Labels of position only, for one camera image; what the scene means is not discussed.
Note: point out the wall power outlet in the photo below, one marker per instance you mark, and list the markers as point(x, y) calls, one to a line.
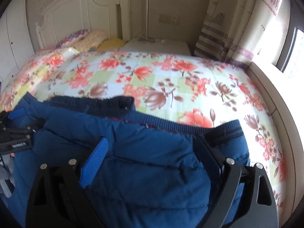
point(169, 19)

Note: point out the window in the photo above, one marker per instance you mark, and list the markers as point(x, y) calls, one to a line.
point(294, 52)

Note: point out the yellow pillow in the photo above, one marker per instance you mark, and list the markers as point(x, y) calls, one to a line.
point(111, 44)

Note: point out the cream pillow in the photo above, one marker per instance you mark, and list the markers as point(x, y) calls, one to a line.
point(91, 40)

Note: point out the white lamp pole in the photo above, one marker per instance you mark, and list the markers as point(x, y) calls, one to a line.
point(147, 16)

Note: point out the white bed headboard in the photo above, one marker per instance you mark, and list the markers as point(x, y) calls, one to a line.
point(78, 11)

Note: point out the floral quilt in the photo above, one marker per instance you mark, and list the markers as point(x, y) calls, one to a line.
point(166, 76)

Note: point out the white wardrobe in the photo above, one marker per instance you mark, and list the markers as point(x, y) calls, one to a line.
point(14, 35)

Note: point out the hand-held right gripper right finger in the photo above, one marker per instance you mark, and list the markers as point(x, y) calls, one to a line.
point(215, 159)

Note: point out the blue quilted jacket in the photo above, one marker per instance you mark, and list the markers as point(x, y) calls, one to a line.
point(152, 161)

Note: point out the printed curtain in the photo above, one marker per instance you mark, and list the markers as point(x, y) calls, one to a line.
point(228, 23)

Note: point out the white nightstand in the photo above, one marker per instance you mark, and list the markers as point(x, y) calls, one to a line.
point(159, 47)

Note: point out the patterned pillow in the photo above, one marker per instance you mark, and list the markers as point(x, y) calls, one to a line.
point(68, 38)

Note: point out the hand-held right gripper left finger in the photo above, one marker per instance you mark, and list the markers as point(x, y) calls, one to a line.
point(93, 163)

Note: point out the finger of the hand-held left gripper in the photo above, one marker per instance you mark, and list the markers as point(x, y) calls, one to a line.
point(16, 113)

